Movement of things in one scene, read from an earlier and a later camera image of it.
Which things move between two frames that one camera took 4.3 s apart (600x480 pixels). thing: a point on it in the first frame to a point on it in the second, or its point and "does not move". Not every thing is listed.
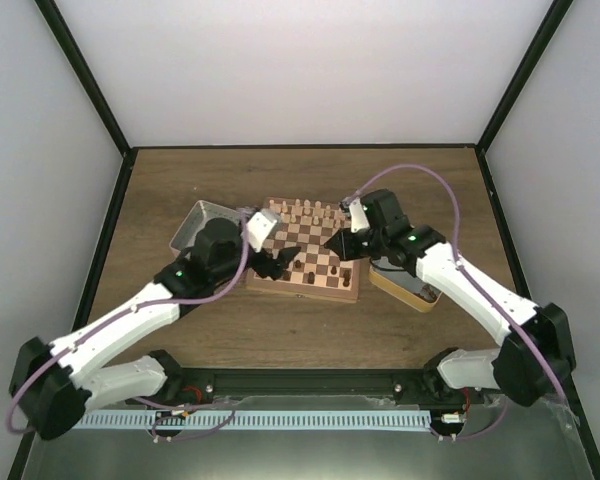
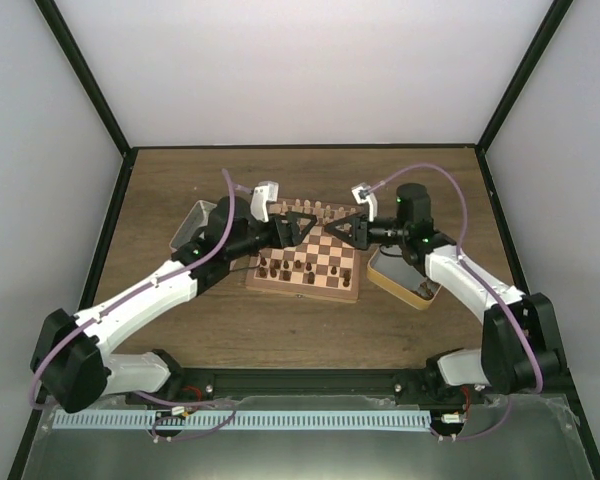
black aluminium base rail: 422,387 does not move
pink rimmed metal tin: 201,213 does not move
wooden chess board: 315,272 does not move
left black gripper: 285,256 to 289,241
